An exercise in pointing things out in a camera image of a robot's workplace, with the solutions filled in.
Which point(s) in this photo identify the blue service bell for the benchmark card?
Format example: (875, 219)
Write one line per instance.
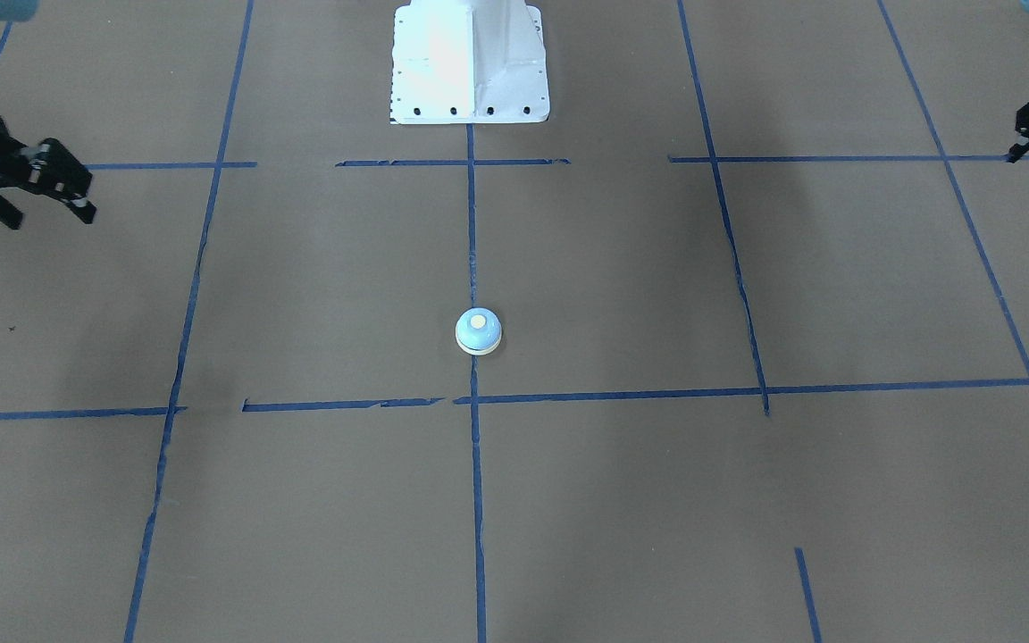
(478, 331)

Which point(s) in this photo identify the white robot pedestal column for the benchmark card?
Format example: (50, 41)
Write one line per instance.
(468, 62)

